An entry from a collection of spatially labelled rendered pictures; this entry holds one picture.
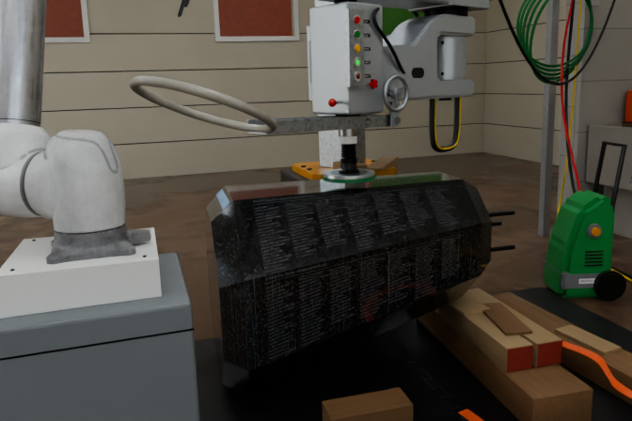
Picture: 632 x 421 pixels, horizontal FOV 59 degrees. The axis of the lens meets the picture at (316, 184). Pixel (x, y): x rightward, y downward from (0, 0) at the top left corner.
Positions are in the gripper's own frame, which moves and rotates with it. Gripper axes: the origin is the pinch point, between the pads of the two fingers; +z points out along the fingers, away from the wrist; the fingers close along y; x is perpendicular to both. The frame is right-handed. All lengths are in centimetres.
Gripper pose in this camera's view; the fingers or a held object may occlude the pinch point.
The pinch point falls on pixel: (159, 3)
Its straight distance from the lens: 190.8
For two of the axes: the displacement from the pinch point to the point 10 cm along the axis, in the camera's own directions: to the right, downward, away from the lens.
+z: -2.6, 9.6, -0.8
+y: 8.5, 2.7, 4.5
